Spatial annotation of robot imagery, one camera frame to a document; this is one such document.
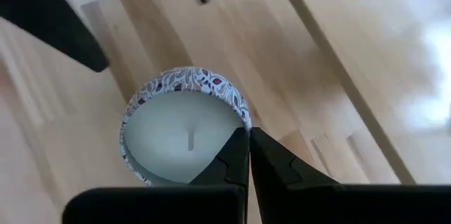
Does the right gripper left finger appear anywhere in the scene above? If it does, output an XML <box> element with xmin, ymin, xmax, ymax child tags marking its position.
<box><xmin>189</xmin><ymin>127</ymin><xmax>250</xmax><ymax>224</ymax></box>

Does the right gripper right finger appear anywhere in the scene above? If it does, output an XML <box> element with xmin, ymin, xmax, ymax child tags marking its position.
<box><xmin>250</xmin><ymin>127</ymin><xmax>341</xmax><ymax>224</ymax></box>

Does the white maroon floral candle tin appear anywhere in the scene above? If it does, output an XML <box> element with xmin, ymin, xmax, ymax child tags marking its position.
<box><xmin>118</xmin><ymin>66</ymin><xmax>253</xmax><ymax>187</ymax></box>

